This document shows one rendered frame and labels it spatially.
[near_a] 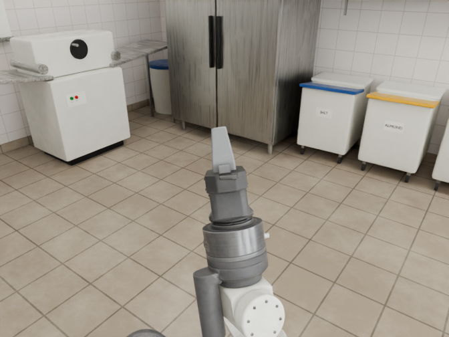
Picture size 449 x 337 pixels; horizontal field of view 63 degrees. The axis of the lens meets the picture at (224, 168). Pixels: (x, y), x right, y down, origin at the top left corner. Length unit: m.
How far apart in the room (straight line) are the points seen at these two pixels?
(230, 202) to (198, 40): 3.60
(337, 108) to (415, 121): 0.68
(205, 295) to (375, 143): 3.20
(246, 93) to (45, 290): 2.47
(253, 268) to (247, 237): 0.04
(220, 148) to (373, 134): 3.15
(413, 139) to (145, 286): 2.49
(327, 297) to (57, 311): 1.54
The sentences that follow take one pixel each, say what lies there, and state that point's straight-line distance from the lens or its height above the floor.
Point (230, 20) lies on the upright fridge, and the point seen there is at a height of 1.32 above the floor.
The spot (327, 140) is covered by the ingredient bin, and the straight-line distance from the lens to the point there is 3.78.
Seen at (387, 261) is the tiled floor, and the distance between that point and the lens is 2.72.
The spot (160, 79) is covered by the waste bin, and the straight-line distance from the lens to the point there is 5.07.
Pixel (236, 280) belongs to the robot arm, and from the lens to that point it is 0.52.
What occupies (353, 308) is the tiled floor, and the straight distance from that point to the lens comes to 2.34.
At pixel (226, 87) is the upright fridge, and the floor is 0.67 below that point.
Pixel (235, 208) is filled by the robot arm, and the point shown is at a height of 1.38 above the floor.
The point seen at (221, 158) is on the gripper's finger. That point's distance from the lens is 0.50.
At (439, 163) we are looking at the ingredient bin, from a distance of 3.58.
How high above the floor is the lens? 1.65
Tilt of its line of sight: 27 degrees down
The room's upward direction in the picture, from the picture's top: straight up
